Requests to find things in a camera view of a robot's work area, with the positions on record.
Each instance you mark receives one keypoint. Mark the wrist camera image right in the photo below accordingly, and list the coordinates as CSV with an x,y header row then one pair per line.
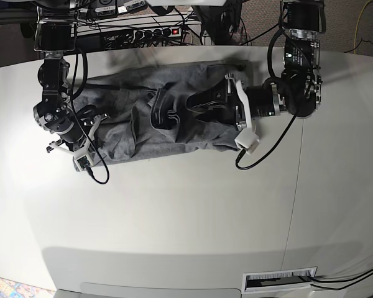
x,y
247,140

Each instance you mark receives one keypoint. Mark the table cable grommet box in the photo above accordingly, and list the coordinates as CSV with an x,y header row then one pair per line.
x,y
277,281

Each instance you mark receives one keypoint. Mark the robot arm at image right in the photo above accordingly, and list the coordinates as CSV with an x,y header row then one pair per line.
x,y
294,81

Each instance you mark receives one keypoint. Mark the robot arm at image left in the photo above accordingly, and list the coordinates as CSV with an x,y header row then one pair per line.
x,y
57,23

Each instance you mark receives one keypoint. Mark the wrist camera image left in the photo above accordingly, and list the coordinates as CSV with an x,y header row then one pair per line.
x,y
83,161

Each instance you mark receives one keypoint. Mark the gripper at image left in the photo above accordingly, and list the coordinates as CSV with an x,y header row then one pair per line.
x,y
76,139

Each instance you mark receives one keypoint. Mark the black power strip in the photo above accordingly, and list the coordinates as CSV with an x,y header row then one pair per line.
x,y
141,38

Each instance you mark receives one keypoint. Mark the white equipment shelf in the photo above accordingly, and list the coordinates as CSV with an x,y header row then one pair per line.
x,y
149,22

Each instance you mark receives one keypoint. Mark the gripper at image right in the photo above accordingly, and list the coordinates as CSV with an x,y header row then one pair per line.
x,y
228,103

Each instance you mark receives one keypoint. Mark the grey T-shirt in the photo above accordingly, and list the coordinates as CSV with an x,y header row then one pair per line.
x,y
148,116

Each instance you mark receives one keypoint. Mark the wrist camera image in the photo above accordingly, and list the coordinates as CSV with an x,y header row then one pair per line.
x,y
247,140
83,161

